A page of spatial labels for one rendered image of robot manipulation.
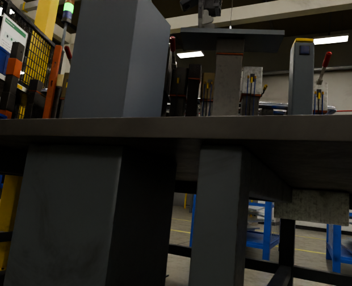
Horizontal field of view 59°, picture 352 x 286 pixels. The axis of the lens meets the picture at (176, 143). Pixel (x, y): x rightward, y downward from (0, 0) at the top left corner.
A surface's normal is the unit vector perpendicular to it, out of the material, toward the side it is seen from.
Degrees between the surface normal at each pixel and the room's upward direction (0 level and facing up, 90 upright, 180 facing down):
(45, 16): 90
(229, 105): 90
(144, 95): 90
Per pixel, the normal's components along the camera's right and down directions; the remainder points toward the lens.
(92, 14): -0.41, -0.19
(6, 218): -0.12, -0.18
